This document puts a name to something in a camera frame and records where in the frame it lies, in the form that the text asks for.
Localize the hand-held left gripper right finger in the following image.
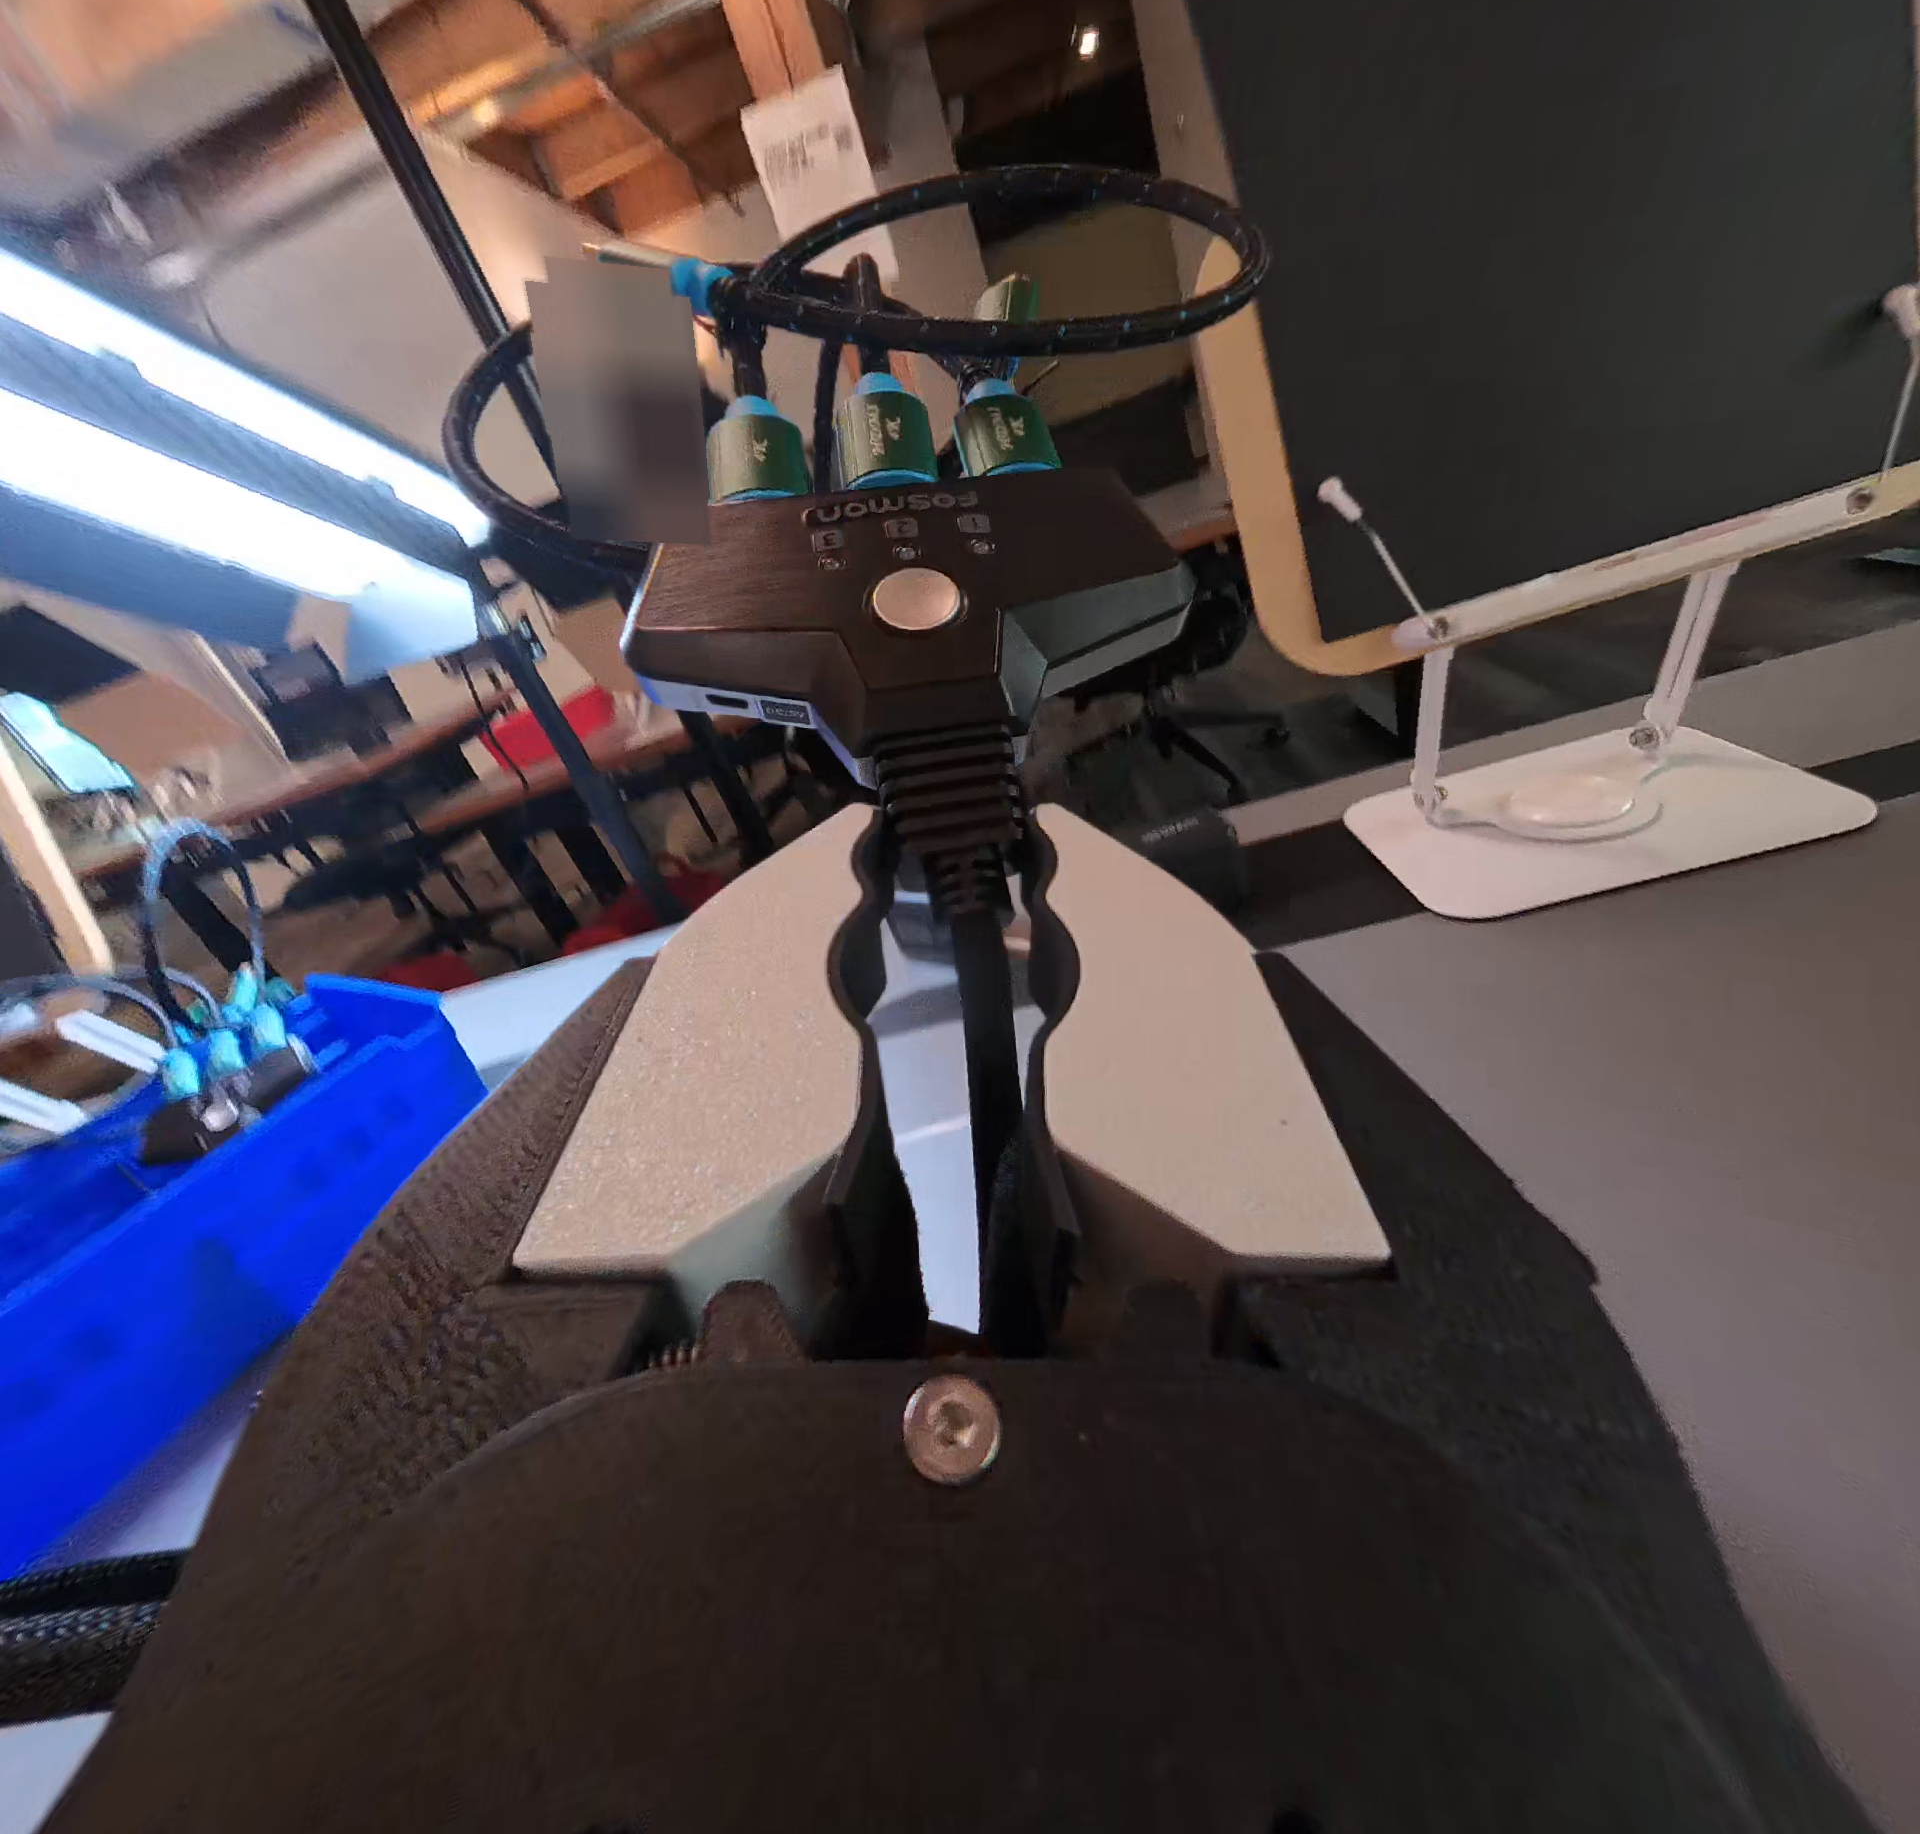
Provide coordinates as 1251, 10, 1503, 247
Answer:
981, 801, 1392, 1359

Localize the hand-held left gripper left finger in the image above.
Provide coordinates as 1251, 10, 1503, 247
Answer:
510, 801, 923, 1359

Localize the black video switch box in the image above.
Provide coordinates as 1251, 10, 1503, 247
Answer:
618, 467, 1198, 1357
140, 1055, 320, 1167

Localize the dark box device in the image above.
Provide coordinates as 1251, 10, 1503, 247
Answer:
1117, 805, 1248, 908

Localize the red plastic bin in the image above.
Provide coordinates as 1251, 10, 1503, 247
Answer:
480, 691, 608, 774

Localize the black office chair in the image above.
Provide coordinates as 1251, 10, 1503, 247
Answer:
1050, 574, 1293, 803

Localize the wooden desk with black legs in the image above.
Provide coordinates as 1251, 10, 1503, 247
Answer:
74, 695, 782, 967

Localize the blue plastic bin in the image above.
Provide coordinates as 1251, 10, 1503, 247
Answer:
0, 971, 488, 1582

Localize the led light panel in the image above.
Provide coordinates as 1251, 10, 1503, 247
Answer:
0, 251, 496, 651

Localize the black tripod light stand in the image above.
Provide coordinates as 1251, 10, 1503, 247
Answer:
277, 0, 683, 921

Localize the black panel with white stand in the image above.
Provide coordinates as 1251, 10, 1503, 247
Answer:
1170, 0, 1920, 921

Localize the white paper sheet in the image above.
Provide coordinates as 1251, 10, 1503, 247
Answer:
741, 64, 882, 239

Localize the teal plug cable bundle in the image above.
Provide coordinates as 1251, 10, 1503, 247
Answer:
134, 821, 324, 1117

